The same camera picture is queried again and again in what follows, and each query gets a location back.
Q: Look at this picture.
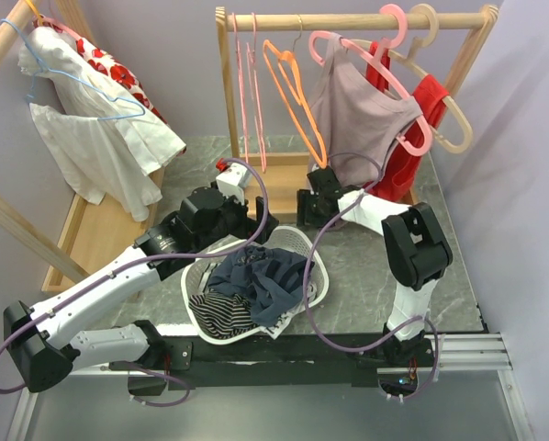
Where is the wooden clothes rack centre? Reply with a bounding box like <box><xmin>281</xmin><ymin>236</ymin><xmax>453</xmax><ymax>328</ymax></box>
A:
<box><xmin>215</xmin><ymin>5</ymin><xmax>499</xmax><ymax>222</ymax></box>

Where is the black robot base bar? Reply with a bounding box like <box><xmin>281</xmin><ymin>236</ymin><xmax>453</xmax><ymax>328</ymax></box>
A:
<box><xmin>135</xmin><ymin>320</ymin><xmax>435</xmax><ymax>388</ymax></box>

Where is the red floral white garment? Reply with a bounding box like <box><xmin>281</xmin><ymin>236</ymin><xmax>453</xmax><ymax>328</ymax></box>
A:
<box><xmin>75</xmin><ymin>37</ymin><xmax>166</xmax><ymax>123</ymax></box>

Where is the mauve tank top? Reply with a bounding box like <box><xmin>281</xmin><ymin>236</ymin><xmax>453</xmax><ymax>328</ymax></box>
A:
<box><xmin>308</xmin><ymin>33</ymin><xmax>422</xmax><ymax>187</ymax></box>

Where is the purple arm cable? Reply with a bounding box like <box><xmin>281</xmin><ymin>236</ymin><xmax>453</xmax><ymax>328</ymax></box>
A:
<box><xmin>0</xmin><ymin>156</ymin><xmax>271</xmax><ymax>408</ymax></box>
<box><xmin>301</xmin><ymin>151</ymin><xmax>441</xmax><ymax>401</ymax></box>

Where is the orange plastic hanger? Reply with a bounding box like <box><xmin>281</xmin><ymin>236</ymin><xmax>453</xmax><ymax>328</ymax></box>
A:
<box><xmin>263</xmin><ymin>15</ymin><xmax>328</xmax><ymax>169</ymax></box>

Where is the pink wire hanger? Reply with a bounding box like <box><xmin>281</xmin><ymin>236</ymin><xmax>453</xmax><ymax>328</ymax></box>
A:
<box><xmin>246</xmin><ymin>13</ymin><xmax>267</xmax><ymax>173</ymax></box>
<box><xmin>230</xmin><ymin>13</ymin><xmax>250</xmax><ymax>164</ymax></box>

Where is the beige wooden hanger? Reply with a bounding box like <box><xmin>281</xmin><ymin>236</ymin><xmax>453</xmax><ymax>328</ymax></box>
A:
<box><xmin>347</xmin><ymin>3</ymin><xmax>474</xmax><ymax>155</ymax></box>

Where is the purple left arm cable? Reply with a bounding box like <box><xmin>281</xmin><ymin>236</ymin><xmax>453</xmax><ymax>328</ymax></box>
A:
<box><xmin>0</xmin><ymin>156</ymin><xmax>271</xmax><ymax>408</ymax></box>

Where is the pink plastic hanger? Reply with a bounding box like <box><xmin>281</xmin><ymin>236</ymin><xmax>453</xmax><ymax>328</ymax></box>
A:
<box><xmin>308</xmin><ymin>3</ymin><xmax>434</xmax><ymax>156</ymax></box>

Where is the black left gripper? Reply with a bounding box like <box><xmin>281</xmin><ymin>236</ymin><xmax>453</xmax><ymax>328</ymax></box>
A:
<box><xmin>195</xmin><ymin>187</ymin><xmax>278</xmax><ymax>251</ymax></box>

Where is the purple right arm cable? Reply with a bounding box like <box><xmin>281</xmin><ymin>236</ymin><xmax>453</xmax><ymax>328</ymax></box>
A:
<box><xmin>301</xmin><ymin>151</ymin><xmax>441</xmax><ymax>401</ymax></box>

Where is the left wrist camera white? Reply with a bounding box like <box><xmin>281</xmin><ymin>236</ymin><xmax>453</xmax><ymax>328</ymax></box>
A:
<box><xmin>216</xmin><ymin>159</ymin><xmax>252</xmax><ymax>204</ymax></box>

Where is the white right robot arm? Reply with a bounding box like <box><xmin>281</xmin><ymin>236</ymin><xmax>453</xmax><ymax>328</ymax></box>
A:
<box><xmin>297</xmin><ymin>167</ymin><xmax>453</xmax><ymax>366</ymax></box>

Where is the wooden clothes rack left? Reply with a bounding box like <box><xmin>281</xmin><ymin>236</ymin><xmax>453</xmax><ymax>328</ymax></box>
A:
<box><xmin>0</xmin><ymin>0</ymin><xmax>165</xmax><ymax>295</ymax></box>

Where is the white striped tank top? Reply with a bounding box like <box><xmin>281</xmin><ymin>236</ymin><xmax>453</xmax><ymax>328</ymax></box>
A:
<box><xmin>260</xmin><ymin>305</ymin><xmax>305</xmax><ymax>340</ymax></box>

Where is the black striped tank top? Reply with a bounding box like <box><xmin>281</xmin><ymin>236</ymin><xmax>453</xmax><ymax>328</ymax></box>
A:
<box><xmin>188</xmin><ymin>292</ymin><xmax>258</xmax><ymax>340</ymax></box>

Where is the white dress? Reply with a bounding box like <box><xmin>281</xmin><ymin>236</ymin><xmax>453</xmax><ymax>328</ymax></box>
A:
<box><xmin>18</xmin><ymin>27</ymin><xmax>185</xmax><ymax>221</ymax></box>

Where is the navy blue tank top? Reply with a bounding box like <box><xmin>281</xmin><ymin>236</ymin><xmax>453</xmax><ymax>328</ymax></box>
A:
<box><xmin>207</xmin><ymin>246</ymin><xmax>314</xmax><ymax>327</ymax></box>

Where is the blue wire hanger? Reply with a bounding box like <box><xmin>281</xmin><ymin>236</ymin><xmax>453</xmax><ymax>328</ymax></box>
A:
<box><xmin>0</xmin><ymin>17</ymin><xmax>146</xmax><ymax>123</ymax></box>

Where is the white perforated plastic basket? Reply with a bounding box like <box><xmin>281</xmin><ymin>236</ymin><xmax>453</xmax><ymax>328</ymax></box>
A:
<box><xmin>181</xmin><ymin>226</ymin><xmax>330</xmax><ymax>345</ymax></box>

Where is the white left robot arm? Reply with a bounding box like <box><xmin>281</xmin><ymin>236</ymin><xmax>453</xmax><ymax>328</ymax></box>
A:
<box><xmin>4</xmin><ymin>187</ymin><xmax>279</xmax><ymax>392</ymax></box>

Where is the wooden clothes rack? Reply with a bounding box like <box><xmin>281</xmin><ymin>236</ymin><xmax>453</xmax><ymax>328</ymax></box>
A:
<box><xmin>215</xmin><ymin>5</ymin><xmax>499</xmax><ymax>222</ymax></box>
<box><xmin>0</xmin><ymin>0</ymin><xmax>165</xmax><ymax>295</ymax></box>

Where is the red tank top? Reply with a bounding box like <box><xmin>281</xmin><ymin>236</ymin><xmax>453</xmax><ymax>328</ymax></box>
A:
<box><xmin>364</xmin><ymin>40</ymin><xmax>451</xmax><ymax>203</ymax></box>

